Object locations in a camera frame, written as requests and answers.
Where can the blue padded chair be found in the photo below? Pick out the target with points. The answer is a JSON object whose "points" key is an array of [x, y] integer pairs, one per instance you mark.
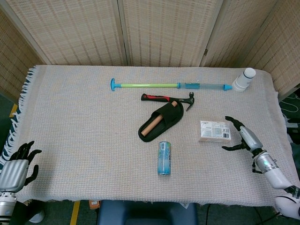
{"points": [[145, 213]]}

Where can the black slipper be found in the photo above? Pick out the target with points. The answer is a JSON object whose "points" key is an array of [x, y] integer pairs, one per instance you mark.
{"points": [[172, 113]]}

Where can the white soap box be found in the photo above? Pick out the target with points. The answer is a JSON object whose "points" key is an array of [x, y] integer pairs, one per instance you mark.
{"points": [[214, 131]]}

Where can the wooden dowel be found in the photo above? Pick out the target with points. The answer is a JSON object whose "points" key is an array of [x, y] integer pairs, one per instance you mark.
{"points": [[151, 125]]}

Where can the light blue beverage can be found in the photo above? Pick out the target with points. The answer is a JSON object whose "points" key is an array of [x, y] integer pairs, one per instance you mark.
{"points": [[164, 159]]}

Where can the woven folding screen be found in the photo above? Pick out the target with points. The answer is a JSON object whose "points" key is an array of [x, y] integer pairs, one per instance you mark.
{"points": [[164, 30]]}

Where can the black red claw hammer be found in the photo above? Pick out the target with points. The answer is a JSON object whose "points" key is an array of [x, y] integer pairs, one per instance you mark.
{"points": [[154, 97]]}

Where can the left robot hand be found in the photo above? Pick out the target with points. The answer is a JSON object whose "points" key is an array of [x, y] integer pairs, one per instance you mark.
{"points": [[12, 174]]}

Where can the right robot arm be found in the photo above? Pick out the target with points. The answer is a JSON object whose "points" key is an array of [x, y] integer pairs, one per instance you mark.
{"points": [[274, 173]]}

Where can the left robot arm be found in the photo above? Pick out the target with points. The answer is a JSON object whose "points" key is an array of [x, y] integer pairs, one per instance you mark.
{"points": [[6, 206]]}

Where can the brass screen hinge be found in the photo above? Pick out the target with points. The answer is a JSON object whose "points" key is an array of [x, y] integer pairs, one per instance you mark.
{"points": [[205, 52]]}

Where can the blue green water pump toy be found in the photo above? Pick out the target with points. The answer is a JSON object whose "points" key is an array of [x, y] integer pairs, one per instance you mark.
{"points": [[150, 85]]}

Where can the beige woven tablecloth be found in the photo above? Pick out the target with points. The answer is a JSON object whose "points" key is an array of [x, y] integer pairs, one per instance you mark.
{"points": [[82, 140]]}

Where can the orange box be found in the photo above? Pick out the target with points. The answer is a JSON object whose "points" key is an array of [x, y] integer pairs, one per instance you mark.
{"points": [[94, 204]]}

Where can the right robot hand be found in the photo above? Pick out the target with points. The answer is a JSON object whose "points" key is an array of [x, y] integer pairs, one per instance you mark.
{"points": [[250, 139]]}

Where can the white round base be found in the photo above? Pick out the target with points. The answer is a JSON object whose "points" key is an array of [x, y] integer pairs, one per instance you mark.
{"points": [[37, 217]]}

